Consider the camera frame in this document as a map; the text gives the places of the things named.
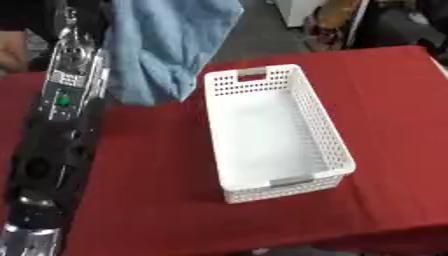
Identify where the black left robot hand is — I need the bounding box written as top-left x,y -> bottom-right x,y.
61,0 -> 116,48

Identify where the light blue cloth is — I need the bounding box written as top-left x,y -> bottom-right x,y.
106,0 -> 247,106

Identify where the person's hand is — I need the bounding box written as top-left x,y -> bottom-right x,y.
0,30 -> 30,74

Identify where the white perforated plastic basket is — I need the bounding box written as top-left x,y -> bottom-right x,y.
203,63 -> 359,205

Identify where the white cabinet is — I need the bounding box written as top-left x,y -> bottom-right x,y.
273,0 -> 329,29

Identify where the brown wooden chair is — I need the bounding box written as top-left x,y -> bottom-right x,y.
304,0 -> 371,53

